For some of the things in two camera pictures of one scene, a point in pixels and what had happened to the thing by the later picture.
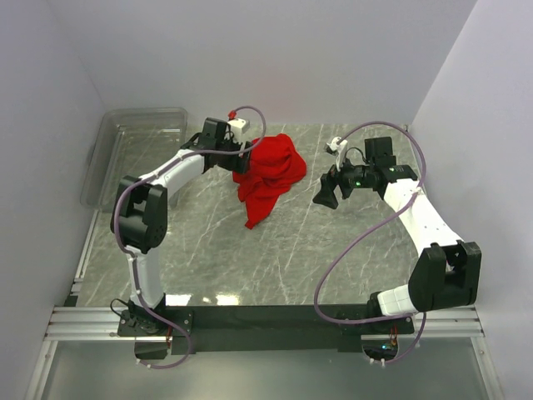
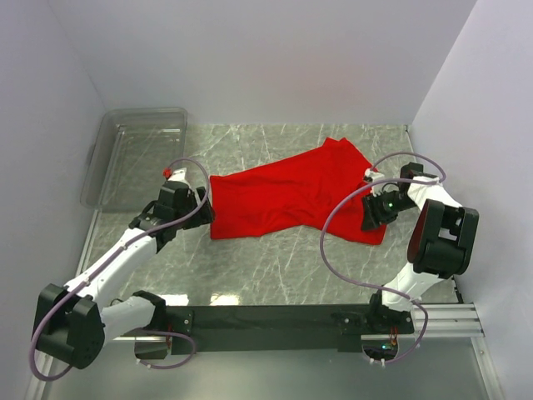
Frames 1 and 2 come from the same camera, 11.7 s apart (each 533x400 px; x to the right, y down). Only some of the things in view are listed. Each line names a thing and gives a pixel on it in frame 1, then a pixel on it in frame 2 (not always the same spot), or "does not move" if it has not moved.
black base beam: [211, 329] does not move
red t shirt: [276, 162] → [296, 193]
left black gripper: [238, 164] → [204, 215]
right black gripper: [326, 195] → [373, 219]
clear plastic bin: [127, 142] does not move
